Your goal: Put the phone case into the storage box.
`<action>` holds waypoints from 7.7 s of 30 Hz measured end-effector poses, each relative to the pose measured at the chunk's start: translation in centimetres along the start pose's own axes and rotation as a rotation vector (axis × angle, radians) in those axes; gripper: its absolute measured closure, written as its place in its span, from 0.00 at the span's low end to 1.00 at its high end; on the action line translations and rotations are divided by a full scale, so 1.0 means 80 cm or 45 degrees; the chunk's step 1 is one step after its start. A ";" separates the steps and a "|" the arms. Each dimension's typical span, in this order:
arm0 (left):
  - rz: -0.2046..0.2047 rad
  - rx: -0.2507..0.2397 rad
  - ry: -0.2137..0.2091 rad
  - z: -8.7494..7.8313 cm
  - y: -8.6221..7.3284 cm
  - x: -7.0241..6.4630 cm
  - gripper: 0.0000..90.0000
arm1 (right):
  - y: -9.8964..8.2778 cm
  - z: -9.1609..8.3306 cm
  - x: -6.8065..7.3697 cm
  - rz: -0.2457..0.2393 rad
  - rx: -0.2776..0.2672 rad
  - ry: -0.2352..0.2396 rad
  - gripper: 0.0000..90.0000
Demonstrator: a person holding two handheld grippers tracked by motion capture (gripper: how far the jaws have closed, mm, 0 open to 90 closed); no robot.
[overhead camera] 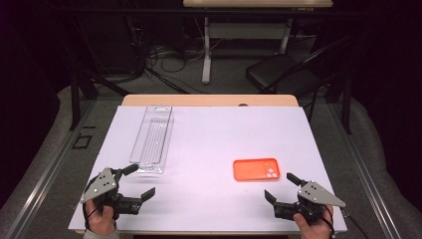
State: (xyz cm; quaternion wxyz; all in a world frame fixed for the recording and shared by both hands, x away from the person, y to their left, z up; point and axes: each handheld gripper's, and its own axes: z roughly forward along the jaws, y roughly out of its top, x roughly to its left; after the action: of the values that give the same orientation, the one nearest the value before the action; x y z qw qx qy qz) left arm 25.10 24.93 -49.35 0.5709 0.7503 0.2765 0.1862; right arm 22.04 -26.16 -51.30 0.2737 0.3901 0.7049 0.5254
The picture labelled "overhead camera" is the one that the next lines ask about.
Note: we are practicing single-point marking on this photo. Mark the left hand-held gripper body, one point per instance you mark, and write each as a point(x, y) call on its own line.
point(99, 187)

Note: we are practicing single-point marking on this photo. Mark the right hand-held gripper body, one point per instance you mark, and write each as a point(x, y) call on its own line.
point(315, 195)

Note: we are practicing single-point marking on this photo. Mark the orange phone case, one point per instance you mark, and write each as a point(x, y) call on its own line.
point(250, 170)

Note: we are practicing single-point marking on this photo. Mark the clear plastic tray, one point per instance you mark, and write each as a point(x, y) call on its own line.
point(154, 139)

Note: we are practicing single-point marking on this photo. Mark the person's left hand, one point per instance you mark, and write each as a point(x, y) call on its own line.
point(101, 220)

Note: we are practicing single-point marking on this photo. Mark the person's right hand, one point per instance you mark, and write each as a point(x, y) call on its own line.
point(316, 230)

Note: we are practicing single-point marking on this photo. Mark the white table cover sheet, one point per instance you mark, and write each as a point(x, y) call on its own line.
point(215, 139)

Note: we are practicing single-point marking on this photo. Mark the black metal stand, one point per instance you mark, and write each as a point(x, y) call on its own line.
point(346, 106)
point(75, 99)

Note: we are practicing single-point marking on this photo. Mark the black folding chair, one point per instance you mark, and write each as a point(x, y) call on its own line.
point(282, 74)

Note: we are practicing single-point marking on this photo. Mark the white-legged desk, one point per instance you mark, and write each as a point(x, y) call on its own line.
point(245, 31)

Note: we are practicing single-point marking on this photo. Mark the aluminium floor rail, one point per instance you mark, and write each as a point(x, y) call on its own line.
point(368, 179)
point(43, 179)

